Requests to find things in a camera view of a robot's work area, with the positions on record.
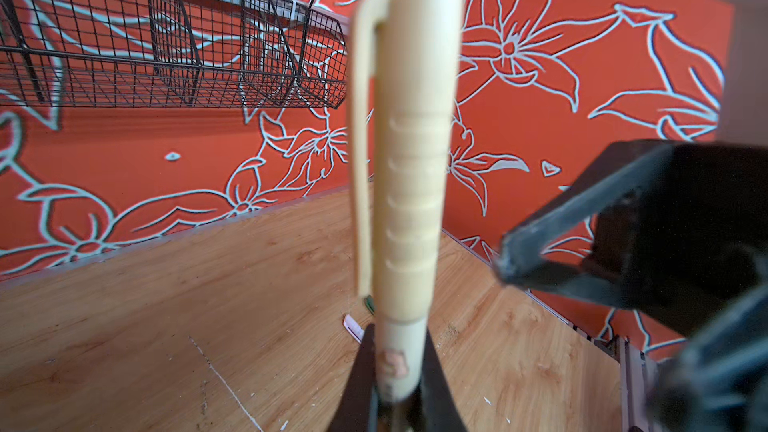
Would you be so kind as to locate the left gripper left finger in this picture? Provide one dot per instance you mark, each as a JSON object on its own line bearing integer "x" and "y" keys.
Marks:
{"x": 358, "y": 408}

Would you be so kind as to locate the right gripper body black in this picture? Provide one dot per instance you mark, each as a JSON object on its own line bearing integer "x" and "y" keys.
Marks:
{"x": 718, "y": 382}

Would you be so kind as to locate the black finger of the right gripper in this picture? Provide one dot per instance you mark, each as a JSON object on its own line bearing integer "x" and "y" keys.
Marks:
{"x": 675, "y": 230}

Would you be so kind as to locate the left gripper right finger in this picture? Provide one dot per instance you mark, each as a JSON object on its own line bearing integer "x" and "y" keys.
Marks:
{"x": 437, "y": 407}

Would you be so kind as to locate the pink pen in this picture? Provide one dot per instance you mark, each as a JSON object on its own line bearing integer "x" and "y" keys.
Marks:
{"x": 353, "y": 328}

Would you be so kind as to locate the green pen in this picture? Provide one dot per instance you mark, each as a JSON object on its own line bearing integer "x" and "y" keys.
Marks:
{"x": 369, "y": 304}

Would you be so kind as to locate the black wire basket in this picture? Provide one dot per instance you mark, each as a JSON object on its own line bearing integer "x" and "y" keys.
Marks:
{"x": 170, "y": 54}

